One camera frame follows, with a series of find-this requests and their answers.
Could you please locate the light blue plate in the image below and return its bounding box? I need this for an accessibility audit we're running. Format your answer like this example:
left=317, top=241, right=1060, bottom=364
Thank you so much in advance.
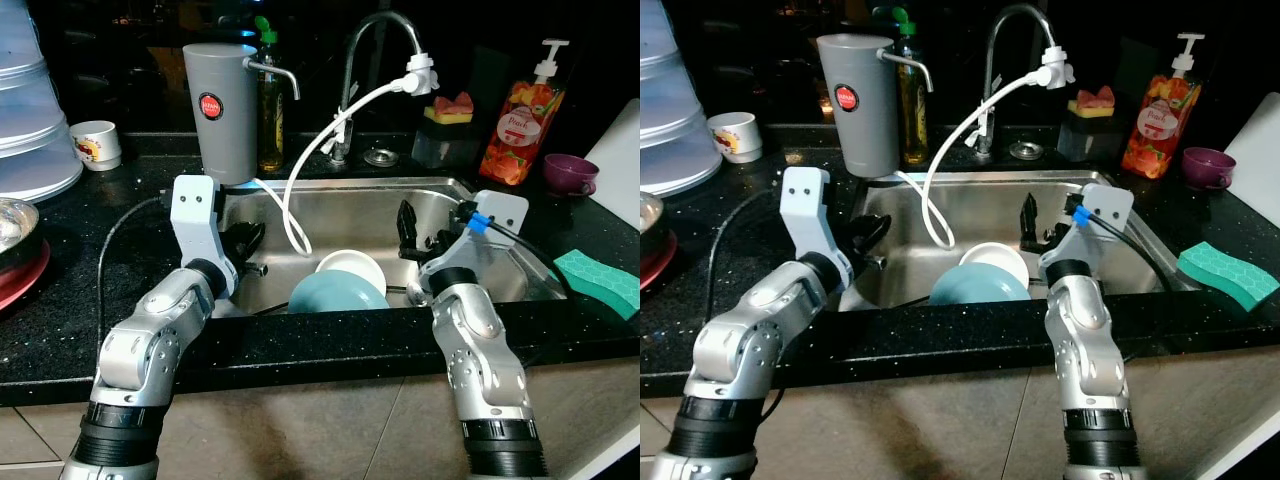
left=287, top=270, right=391, bottom=316
left=928, top=262, right=1033, bottom=306

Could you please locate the red plate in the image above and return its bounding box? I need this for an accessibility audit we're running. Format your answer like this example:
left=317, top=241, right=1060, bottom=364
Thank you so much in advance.
left=0, top=240, right=51, bottom=313
left=640, top=232, right=678, bottom=293

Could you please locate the steel bowl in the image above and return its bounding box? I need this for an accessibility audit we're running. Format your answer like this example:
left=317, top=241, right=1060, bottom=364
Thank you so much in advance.
left=640, top=192, right=666, bottom=241
left=0, top=197, right=43, bottom=276

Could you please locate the white bowl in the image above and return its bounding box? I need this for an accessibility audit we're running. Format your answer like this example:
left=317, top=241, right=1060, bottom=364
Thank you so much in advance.
left=955, top=242, right=1031, bottom=286
left=313, top=250, right=388, bottom=296

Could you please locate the stainless steel sink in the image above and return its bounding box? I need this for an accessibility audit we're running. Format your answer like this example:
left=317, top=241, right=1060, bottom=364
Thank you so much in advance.
left=845, top=170, right=1201, bottom=311
left=205, top=177, right=571, bottom=319

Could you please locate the black sponge holder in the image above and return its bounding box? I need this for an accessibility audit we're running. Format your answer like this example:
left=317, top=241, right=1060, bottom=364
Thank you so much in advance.
left=1058, top=113, right=1123, bottom=164
left=412, top=120, right=479, bottom=171

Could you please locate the grey water filter canister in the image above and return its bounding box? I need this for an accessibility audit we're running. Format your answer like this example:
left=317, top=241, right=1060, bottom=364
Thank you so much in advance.
left=182, top=43, right=301, bottom=188
left=817, top=33, right=936, bottom=181

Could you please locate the green-capped oil bottle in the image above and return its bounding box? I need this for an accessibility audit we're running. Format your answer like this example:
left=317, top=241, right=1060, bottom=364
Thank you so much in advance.
left=255, top=15, right=286, bottom=174
left=892, top=8, right=926, bottom=168

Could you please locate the yellow and pink sponge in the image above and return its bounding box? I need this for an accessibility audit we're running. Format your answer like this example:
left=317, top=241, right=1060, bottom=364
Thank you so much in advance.
left=423, top=92, right=475, bottom=126
left=1068, top=86, right=1119, bottom=119

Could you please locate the orange soap pump bottle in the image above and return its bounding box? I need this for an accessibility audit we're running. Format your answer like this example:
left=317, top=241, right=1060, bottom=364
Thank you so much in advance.
left=1120, top=33, right=1206, bottom=181
left=478, top=40, right=571, bottom=188

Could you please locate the chrome gooseneck faucet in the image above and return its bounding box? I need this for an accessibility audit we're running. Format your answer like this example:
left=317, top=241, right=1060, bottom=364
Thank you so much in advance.
left=328, top=10, right=426, bottom=166
left=975, top=3, right=1061, bottom=158

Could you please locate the purple cup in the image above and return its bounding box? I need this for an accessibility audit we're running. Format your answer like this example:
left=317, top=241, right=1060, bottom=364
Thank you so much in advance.
left=543, top=153, right=601, bottom=198
left=1182, top=147, right=1238, bottom=191

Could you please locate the white faucet diverter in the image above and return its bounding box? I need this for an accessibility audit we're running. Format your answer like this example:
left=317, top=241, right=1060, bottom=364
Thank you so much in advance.
left=1030, top=47, right=1076, bottom=91
left=392, top=52, right=441, bottom=98

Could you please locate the white printed mug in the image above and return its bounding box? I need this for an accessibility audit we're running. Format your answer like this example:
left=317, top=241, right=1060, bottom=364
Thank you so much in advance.
left=68, top=120, right=123, bottom=173
left=708, top=112, right=763, bottom=164

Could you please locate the green sponge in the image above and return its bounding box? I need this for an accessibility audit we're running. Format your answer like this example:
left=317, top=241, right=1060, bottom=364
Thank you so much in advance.
left=552, top=248, right=641, bottom=321
left=1177, top=240, right=1280, bottom=313

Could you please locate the white board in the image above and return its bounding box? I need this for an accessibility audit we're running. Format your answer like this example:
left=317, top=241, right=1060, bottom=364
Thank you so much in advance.
left=1225, top=92, right=1280, bottom=201
left=585, top=98, right=641, bottom=231

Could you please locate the translucent tiered plastic container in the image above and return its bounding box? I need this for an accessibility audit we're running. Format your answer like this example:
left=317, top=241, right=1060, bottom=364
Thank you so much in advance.
left=0, top=0, right=86, bottom=206
left=640, top=0, right=723, bottom=198

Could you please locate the white filter hose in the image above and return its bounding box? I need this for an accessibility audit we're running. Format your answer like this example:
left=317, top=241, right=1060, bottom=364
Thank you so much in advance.
left=893, top=75, right=1041, bottom=251
left=250, top=82, right=401, bottom=256

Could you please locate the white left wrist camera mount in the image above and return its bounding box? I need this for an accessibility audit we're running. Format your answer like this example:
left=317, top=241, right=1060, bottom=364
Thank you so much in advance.
left=780, top=167, right=851, bottom=286
left=168, top=172, right=241, bottom=296

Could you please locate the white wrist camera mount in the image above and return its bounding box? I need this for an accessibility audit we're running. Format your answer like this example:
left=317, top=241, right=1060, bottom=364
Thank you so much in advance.
left=780, top=167, right=851, bottom=286
left=420, top=190, right=529, bottom=286
left=168, top=172, right=241, bottom=296
left=1040, top=183, right=1136, bottom=281

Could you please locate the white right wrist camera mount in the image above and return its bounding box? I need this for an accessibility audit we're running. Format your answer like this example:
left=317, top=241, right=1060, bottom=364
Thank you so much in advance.
left=1040, top=183, right=1136, bottom=281
left=420, top=190, right=529, bottom=286

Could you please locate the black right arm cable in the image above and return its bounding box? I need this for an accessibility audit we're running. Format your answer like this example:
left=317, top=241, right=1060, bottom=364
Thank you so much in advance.
left=455, top=202, right=571, bottom=301
left=1065, top=195, right=1181, bottom=296

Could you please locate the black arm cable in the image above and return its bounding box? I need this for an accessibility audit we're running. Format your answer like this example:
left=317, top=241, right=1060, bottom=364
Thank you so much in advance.
left=1065, top=195, right=1181, bottom=296
left=704, top=190, right=791, bottom=331
left=96, top=195, right=176, bottom=346
left=455, top=202, right=571, bottom=301

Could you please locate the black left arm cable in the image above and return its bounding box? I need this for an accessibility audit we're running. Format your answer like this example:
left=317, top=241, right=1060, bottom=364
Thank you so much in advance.
left=96, top=195, right=176, bottom=346
left=704, top=190, right=791, bottom=331

